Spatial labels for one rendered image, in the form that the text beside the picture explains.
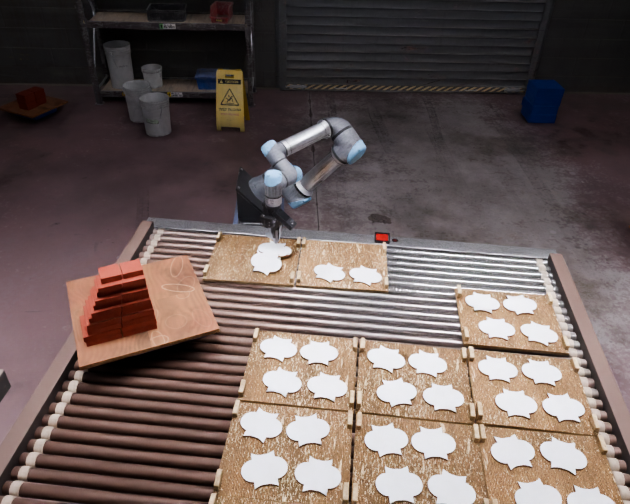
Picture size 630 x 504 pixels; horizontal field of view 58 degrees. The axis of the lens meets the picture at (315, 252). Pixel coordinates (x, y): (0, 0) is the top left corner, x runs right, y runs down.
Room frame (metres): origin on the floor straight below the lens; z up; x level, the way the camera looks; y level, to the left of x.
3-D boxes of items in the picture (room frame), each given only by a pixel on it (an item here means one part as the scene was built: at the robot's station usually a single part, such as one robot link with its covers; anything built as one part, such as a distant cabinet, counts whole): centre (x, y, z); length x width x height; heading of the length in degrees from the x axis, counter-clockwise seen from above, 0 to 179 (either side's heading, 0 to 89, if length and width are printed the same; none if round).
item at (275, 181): (2.17, 0.19, 1.31); 0.09 x 0.08 x 0.11; 139
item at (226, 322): (1.68, -0.11, 0.90); 1.95 x 0.05 x 0.05; 86
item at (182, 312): (1.66, 0.68, 1.03); 0.50 x 0.50 x 0.02; 25
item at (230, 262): (2.12, 0.28, 0.93); 0.41 x 0.35 x 0.02; 87
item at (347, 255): (2.10, -0.13, 0.93); 0.41 x 0.35 x 0.02; 87
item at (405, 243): (2.35, -0.16, 0.89); 2.08 x 0.08 x 0.06; 86
